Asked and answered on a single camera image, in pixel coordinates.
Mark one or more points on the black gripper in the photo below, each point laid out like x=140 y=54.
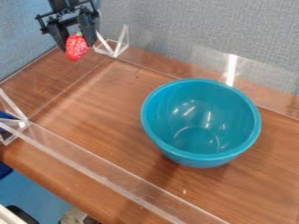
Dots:
x=68 y=13

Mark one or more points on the red toy strawberry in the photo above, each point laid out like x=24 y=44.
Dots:
x=76 y=47

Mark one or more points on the blue plastic bowl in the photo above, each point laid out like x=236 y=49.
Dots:
x=200 y=121

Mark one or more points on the clear acrylic front barrier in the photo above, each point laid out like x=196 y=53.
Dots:
x=101 y=188

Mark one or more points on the clear acrylic barrier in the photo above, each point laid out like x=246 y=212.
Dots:
x=271 y=86
x=101 y=188

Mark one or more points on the clear acrylic back barrier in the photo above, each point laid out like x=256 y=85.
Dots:
x=271 y=86

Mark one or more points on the black object bottom left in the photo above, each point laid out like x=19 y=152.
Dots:
x=21 y=214

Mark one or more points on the clear acrylic corner bracket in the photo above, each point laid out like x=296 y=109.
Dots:
x=112 y=47

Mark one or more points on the clear acrylic left bracket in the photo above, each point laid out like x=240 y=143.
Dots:
x=13 y=121

